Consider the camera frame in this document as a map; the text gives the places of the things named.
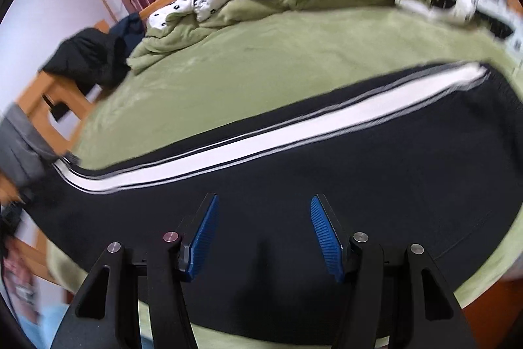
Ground wooden bed frame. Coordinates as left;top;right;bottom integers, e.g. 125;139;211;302
0;0;503;284

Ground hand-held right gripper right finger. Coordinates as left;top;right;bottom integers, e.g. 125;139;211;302
310;194;470;349

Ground green fleece blanket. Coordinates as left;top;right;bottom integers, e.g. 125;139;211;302
45;0;523;349

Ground grey jeans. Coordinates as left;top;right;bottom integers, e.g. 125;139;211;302
0;101;78;190

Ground black jacket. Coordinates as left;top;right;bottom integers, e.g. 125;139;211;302
41;28;131;96

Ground navy garment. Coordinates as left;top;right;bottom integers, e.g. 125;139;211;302
108;11;148;47

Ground wooden coat rack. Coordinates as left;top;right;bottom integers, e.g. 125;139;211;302
100;0;140;26

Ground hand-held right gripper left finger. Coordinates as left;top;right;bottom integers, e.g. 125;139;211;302
49;192;220;349

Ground black pants with white stripe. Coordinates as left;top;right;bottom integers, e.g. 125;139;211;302
22;62;523;347

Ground white floral pillow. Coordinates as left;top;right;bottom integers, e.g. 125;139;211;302
476;0;523;51

